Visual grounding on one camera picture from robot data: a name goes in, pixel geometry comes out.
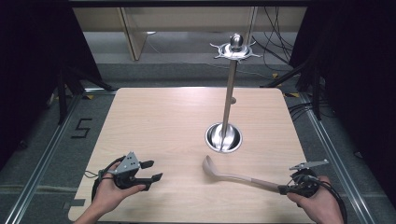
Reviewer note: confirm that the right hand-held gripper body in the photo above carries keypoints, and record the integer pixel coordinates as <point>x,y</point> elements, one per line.
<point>306,185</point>

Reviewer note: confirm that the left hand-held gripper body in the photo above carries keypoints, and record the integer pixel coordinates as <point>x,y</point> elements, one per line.
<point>126,169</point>

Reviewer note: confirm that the person's right hand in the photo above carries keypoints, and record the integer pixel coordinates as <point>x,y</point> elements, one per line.
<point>322,207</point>

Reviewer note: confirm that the person's left hand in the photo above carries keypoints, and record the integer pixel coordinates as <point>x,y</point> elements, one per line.
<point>109,196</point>

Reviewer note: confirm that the black tape strip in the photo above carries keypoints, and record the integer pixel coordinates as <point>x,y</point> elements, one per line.
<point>74,203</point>

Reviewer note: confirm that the black tripod stand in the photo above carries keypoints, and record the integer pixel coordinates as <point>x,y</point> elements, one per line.
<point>67,90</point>
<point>311,84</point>

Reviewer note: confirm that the metal utensil hanging stand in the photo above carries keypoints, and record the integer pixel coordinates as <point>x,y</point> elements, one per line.
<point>229,93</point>

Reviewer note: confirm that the black curtain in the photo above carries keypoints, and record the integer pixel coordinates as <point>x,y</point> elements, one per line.
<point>358,68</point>
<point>34,62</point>

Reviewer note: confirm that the light wooden shelf unit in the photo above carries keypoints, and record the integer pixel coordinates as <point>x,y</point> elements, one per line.
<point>186,20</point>

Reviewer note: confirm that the aluminium floor rail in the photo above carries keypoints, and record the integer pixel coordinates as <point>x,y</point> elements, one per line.
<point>339,155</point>
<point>40,165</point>

